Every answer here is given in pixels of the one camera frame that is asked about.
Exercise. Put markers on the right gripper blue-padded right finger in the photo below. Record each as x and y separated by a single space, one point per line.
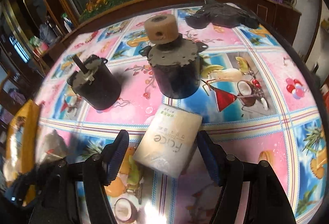
267 201

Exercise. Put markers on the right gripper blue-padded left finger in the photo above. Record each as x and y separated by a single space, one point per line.
58 202

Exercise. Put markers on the white face tissue pack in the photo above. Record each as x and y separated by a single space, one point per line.
167 144

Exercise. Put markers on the yellow cardboard box tray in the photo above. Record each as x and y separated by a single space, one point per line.
21 142

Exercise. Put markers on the colourful cartoon tablecloth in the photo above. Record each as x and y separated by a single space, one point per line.
256 98

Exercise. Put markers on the black motor with shaft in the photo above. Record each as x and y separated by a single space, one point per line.
94 82

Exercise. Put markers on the black motor with tan pulley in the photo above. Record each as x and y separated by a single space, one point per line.
174 60

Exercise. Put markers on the grey thermos kettle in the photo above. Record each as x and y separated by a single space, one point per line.
47 34

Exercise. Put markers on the black plastic gun-shaped part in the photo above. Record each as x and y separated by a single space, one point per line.
221 15

